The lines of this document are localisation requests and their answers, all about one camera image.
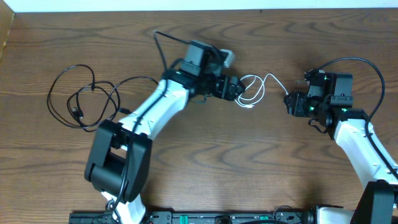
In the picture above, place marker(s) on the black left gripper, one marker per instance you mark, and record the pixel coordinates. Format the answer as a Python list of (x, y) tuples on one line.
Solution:
[(232, 88)]

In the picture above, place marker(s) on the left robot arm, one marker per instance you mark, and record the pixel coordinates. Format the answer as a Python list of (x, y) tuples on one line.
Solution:
[(118, 164)]

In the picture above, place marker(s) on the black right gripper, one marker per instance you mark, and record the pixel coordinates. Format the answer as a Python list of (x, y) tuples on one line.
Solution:
[(292, 104)]

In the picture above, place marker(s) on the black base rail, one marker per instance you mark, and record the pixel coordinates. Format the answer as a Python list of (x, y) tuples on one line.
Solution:
[(224, 218)]

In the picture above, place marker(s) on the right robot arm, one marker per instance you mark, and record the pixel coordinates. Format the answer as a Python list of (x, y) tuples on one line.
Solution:
[(328, 104)]

